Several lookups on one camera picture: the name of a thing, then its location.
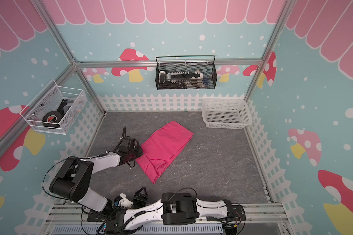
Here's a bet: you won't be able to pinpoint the black tape roll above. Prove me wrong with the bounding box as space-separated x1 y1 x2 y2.
42 111 62 129

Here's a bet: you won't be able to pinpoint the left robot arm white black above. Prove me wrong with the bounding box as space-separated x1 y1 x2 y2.
49 127 143 216

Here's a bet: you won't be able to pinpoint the black white tool in basket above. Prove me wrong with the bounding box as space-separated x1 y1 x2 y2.
156 70 204 89

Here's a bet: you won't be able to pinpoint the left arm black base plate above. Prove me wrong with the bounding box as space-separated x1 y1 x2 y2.
87 206 126 222

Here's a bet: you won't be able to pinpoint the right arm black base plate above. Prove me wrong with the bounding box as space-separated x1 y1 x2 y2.
207 203 246 223

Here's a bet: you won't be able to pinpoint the aluminium front rail frame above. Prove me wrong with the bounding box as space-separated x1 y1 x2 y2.
40 203 294 235

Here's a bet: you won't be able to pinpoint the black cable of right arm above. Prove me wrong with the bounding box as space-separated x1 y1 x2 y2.
161 187 198 203

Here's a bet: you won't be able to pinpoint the white wire wall basket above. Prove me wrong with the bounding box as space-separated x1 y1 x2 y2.
20 80 88 135

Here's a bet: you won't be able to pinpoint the white plastic laundry basket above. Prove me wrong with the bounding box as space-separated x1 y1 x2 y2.
202 98 253 130

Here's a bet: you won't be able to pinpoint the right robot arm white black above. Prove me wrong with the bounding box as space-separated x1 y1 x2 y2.
99 189 246 235

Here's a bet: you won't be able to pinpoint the black wire mesh wall basket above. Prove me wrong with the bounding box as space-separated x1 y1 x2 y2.
155 55 217 90

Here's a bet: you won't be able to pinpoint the pink long pants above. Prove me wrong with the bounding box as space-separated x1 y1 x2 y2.
136 121 194 184

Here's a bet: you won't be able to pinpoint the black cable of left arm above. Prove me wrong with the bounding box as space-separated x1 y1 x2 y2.
42 157 86 212

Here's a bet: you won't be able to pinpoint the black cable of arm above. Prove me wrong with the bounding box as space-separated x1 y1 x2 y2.
161 187 198 203
42 157 86 212

